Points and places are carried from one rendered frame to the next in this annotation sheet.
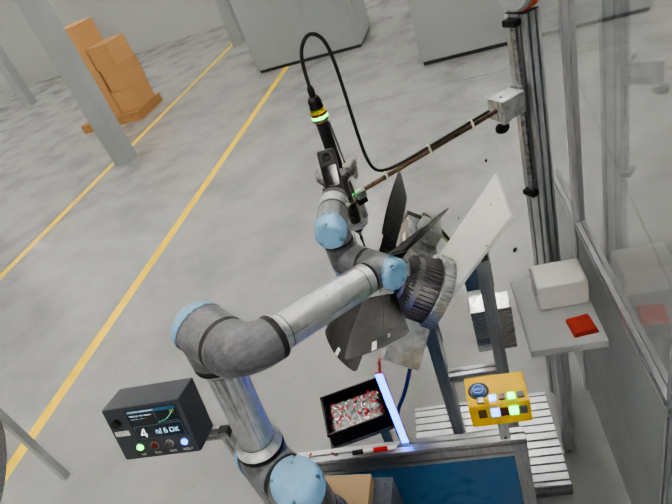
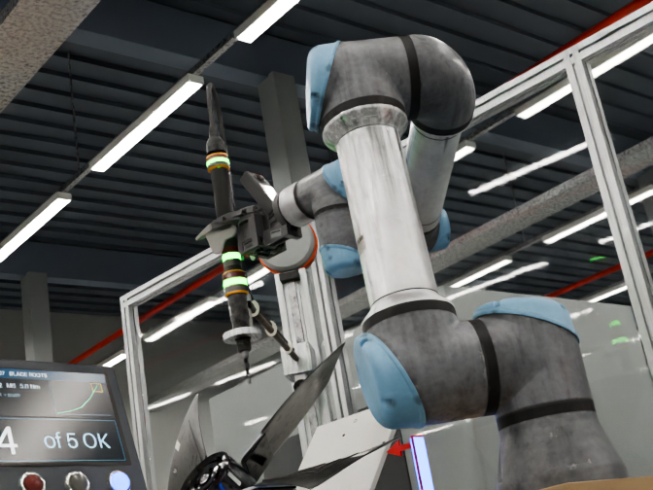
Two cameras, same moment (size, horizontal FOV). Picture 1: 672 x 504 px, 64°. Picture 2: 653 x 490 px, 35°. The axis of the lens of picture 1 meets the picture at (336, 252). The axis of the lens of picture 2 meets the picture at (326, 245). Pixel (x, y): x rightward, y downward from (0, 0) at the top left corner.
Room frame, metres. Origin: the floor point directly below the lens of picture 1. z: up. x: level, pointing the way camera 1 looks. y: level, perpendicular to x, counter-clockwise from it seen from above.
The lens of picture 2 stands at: (0.43, 1.49, 0.94)
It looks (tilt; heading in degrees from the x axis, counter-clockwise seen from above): 20 degrees up; 295
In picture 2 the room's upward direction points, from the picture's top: 10 degrees counter-clockwise
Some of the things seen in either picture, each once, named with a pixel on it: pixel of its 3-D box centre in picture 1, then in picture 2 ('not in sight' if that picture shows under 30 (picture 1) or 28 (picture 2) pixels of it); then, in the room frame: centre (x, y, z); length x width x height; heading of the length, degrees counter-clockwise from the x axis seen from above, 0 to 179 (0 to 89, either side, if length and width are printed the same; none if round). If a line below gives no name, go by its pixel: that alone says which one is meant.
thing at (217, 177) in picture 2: (333, 155); (225, 221); (1.35, -0.09, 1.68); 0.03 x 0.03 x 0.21
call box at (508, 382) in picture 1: (497, 400); not in sight; (0.92, -0.27, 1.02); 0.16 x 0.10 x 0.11; 74
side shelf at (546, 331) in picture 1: (555, 311); not in sight; (1.31, -0.65, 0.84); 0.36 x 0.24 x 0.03; 164
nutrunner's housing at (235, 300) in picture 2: (336, 164); (227, 234); (1.35, -0.09, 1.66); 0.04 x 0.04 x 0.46
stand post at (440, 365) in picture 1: (448, 393); not in sight; (1.45, -0.23, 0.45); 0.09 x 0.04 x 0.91; 164
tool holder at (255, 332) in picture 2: (355, 209); (240, 314); (1.36, -0.10, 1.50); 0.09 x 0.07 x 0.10; 109
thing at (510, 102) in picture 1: (508, 104); (300, 363); (1.55, -0.68, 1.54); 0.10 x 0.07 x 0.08; 109
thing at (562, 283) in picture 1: (557, 281); not in sight; (1.37, -0.70, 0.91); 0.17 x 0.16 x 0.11; 74
